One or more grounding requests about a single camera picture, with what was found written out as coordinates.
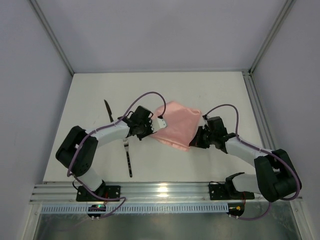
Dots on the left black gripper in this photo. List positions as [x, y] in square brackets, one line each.
[146, 130]

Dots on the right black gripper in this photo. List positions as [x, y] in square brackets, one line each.
[199, 140]

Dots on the pink satin napkin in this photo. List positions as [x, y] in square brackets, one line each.
[182, 124]

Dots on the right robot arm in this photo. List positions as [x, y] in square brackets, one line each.
[275, 178]

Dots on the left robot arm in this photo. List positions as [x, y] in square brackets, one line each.
[79, 147]

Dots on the black knife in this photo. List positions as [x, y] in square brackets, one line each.
[109, 111]

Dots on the right controller board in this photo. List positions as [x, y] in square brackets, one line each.
[235, 210]

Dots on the controller board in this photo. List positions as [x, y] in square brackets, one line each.
[235, 210]
[96, 211]

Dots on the left controller board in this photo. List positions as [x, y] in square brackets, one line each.
[96, 211]

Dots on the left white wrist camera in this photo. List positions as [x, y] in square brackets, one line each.
[158, 124]

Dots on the silver fork black handle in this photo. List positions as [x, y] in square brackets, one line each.
[126, 147]

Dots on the right side aluminium rail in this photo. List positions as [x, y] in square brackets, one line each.
[260, 116]

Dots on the aluminium rail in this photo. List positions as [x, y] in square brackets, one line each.
[137, 193]
[260, 116]

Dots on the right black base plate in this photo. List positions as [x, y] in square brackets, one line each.
[226, 191]

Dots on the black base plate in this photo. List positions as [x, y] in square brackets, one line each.
[110, 192]
[226, 191]

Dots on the grey slotted cable duct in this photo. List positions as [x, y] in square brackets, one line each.
[137, 208]

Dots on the aluminium front rail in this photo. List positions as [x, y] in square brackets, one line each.
[137, 193]

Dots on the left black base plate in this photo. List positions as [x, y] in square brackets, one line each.
[110, 192]

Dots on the left corner frame post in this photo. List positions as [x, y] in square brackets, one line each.
[35, 6]

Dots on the corner frame post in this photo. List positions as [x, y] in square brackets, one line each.
[35, 6]
[272, 33]

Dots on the right corner frame post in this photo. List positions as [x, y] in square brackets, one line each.
[272, 33]

